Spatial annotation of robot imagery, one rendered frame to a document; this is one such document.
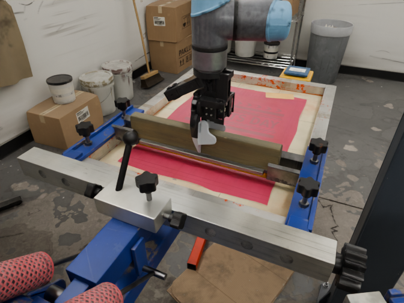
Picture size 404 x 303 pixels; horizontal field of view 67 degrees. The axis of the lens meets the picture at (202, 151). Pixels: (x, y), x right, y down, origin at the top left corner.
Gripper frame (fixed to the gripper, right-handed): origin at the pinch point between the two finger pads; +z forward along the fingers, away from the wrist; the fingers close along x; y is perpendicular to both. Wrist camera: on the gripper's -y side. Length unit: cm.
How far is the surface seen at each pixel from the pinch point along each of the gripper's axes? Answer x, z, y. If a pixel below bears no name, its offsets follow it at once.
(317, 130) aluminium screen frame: 23.7, 2.8, 26.5
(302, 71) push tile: 77, 5, 14
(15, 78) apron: 86, 44, -193
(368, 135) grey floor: 214, 102, 67
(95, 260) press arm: -40.3, -2.3, 0.2
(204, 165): -0.8, 6.3, 1.4
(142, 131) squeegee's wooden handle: -1.6, -0.1, -16.7
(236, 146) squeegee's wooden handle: -1.5, -2.4, 10.0
